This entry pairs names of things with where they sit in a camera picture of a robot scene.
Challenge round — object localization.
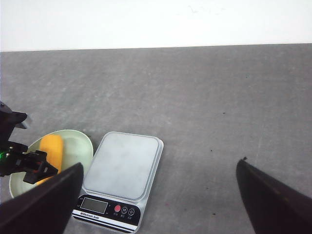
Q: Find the light green plate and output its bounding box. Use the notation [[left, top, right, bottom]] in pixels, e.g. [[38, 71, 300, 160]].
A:
[[9, 129, 94, 198]]

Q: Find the yellow corn cob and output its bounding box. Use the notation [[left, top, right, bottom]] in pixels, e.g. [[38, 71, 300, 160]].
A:
[[39, 134, 63, 174]]

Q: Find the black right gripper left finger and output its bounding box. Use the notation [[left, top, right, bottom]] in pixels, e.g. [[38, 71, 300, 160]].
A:
[[0, 163, 83, 234]]

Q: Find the silver digital kitchen scale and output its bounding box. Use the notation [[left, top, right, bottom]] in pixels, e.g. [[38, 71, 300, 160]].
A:
[[72, 132, 164, 234]]

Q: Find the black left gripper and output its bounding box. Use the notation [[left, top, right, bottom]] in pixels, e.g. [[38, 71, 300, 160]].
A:
[[0, 101, 58, 184]]

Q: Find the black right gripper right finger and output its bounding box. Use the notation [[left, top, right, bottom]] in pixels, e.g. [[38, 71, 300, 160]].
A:
[[236, 159, 312, 234]]

